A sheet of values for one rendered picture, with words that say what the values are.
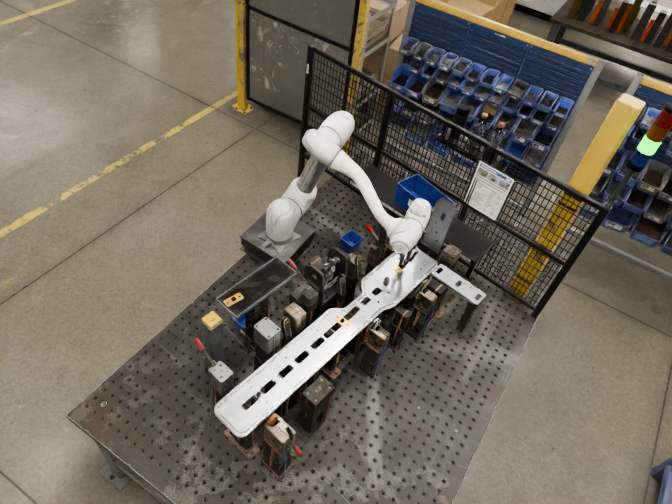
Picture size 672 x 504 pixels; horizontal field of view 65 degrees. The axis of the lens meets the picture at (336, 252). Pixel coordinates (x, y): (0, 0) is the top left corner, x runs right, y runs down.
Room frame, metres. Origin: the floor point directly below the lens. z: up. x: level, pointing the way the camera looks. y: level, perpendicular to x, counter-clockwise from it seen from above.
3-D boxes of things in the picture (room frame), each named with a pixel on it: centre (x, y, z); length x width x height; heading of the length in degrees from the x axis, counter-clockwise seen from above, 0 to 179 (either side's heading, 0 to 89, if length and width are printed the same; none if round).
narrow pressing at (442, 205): (2.05, -0.51, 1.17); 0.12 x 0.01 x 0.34; 56
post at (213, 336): (1.24, 0.47, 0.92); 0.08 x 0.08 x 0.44; 56
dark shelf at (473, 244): (2.31, -0.43, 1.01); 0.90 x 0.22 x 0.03; 56
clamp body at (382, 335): (1.40, -0.26, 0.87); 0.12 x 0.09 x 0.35; 56
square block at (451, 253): (1.99, -0.61, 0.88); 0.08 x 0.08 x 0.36; 56
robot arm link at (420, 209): (1.82, -0.34, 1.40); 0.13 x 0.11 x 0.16; 161
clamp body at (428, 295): (1.67, -0.49, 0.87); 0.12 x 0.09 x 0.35; 56
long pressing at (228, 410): (1.43, -0.08, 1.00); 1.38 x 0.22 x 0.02; 146
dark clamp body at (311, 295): (1.54, 0.10, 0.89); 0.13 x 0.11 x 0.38; 56
